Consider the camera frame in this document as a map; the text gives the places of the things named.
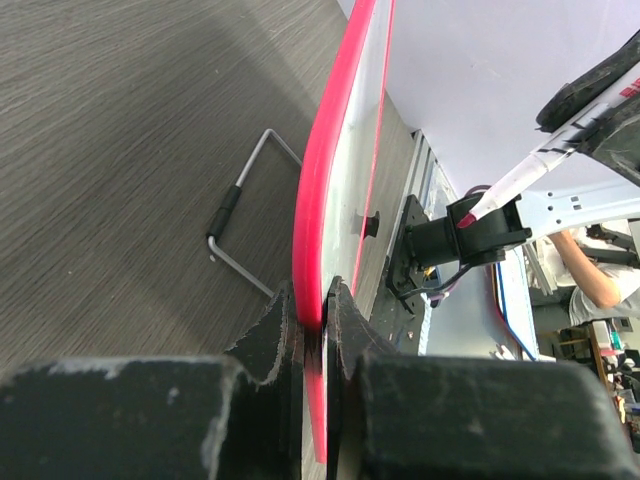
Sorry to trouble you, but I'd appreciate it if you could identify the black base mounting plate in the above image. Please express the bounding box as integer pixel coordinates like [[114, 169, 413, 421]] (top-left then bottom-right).
[[369, 194, 436, 356]]

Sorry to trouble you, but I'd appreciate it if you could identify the person forearm in background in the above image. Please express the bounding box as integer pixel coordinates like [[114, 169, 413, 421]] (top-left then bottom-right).
[[549, 231, 621, 309]]

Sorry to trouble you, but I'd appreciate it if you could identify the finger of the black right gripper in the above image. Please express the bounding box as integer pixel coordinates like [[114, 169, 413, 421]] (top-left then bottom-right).
[[579, 109, 639, 183], [536, 34, 640, 133]]

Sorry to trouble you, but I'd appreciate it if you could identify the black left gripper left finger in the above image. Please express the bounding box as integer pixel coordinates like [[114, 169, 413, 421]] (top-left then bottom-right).
[[1, 283, 302, 479]]

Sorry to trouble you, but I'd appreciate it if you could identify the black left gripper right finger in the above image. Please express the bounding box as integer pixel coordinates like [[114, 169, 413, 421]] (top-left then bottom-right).
[[324, 278, 639, 479]]

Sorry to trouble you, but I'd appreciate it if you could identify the purple capped marker pen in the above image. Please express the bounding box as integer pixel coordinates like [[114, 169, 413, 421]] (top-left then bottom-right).
[[457, 64, 639, 229]]

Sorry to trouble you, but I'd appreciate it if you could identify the metal whiteboard stand wire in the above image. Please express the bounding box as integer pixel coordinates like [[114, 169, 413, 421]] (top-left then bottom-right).
[[206, 128, 304, 299]]

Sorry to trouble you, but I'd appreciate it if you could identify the pink framed whiteboard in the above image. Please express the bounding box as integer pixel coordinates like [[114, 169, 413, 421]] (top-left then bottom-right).
[[292, 1, 395, 463]]

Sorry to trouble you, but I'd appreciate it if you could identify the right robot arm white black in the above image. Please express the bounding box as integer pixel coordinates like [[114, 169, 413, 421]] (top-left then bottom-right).
[[392, 35, 639, 268]]

